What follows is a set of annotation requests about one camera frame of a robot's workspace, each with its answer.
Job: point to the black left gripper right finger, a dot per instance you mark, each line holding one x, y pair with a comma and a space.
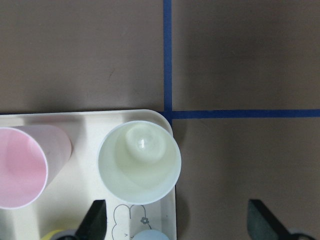
262, 223

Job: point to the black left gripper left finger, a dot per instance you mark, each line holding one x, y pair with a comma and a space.
94, 224

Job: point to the white ikea cup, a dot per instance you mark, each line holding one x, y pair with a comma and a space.
139, 162

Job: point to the yellow cup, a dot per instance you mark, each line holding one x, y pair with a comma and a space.
49, 235

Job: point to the light blue cup far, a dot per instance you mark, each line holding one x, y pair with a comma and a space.
150, 234

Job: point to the pink cup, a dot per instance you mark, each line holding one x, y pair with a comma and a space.
31, 156

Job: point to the cream plastic tray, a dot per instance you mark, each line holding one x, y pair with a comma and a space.
66, 200

